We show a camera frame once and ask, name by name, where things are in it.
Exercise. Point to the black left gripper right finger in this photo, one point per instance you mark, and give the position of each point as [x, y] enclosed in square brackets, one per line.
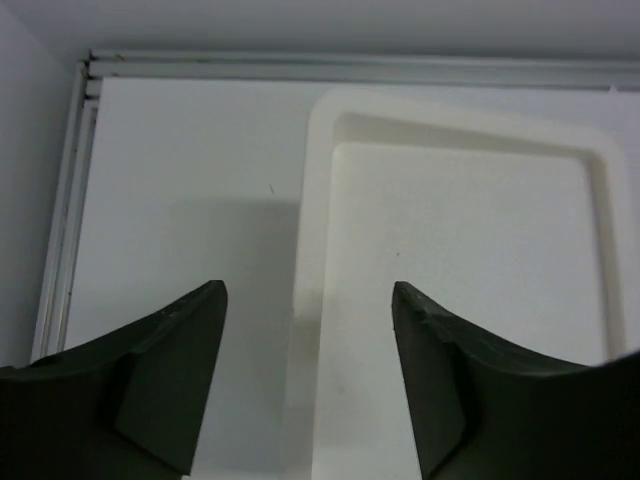
[482, 407]

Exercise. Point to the aluminium table edge rail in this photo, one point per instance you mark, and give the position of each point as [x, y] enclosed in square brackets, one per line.
[88, 74]

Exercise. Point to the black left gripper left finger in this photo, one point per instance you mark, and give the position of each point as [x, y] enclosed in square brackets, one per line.
[127, 405]

